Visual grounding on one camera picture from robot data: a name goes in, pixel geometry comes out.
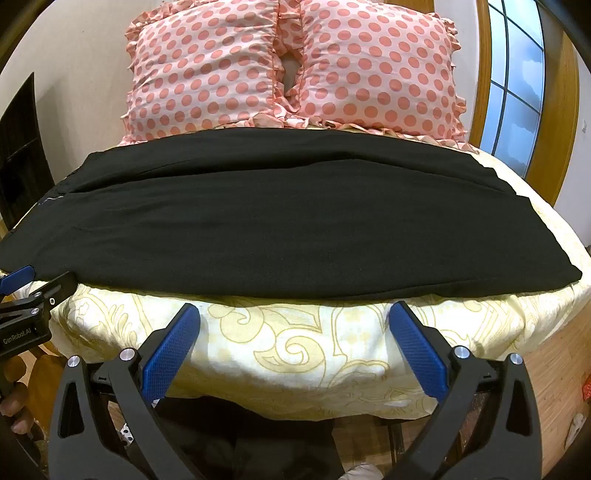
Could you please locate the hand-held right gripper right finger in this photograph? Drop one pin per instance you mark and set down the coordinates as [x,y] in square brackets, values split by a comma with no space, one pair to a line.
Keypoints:
[418,348]

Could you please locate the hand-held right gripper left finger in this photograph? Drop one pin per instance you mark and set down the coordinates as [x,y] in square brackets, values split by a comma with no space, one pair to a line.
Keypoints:
[168,350]

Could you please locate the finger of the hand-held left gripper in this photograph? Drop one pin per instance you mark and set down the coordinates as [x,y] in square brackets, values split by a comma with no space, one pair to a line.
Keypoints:
[19,275]
[57,288]

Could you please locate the black pants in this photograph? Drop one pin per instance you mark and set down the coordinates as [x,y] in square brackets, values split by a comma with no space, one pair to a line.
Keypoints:
[277,221]

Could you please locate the person's left hand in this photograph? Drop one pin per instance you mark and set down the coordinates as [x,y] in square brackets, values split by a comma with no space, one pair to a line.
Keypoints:
[18,401]

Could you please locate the dark wooden furniture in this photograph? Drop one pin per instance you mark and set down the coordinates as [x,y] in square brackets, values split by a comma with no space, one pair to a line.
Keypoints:
[25,161]

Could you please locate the yellow patterned bed sheet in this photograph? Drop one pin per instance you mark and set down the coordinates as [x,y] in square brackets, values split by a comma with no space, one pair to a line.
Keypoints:
[300,355]

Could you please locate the white shoe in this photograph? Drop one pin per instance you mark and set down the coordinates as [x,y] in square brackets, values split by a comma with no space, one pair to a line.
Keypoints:
[364,473]

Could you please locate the orange packet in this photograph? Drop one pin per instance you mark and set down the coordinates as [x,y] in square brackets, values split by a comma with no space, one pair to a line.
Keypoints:
[587,387]

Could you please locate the white crumpled item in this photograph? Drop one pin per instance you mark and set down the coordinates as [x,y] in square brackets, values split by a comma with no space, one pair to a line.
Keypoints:
[577,427]

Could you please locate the pink polka dot pillow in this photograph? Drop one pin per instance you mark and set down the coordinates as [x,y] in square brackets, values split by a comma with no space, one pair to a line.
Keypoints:
[378,69]
[203,69]

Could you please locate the wooden framed window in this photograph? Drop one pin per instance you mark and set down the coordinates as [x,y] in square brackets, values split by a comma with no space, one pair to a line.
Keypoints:
[521,92]

